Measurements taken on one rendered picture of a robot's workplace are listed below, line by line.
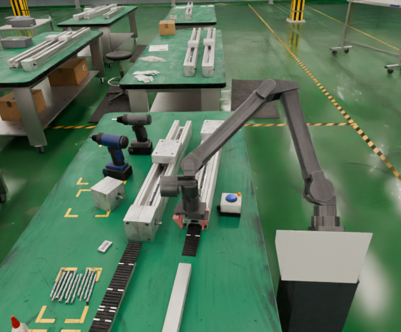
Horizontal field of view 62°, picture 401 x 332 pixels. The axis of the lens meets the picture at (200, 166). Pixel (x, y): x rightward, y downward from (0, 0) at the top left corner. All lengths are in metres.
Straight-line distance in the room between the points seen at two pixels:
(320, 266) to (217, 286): 0.32
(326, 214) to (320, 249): 0.13
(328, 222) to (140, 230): 0.63
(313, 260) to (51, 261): 0.87
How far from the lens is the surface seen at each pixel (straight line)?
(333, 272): 1.15
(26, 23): 5.97
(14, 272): 1.32
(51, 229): 1.43
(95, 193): 1.42
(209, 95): 2.97
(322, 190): 1.12
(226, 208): 1.31
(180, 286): 1.07
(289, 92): 1.20
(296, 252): 1.06
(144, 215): 1.22
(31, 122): 3.62
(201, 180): 1.45
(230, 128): 1.14
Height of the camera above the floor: 1.65
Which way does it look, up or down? 32 degrees down
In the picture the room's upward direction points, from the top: 2 degrees counter-clockwise
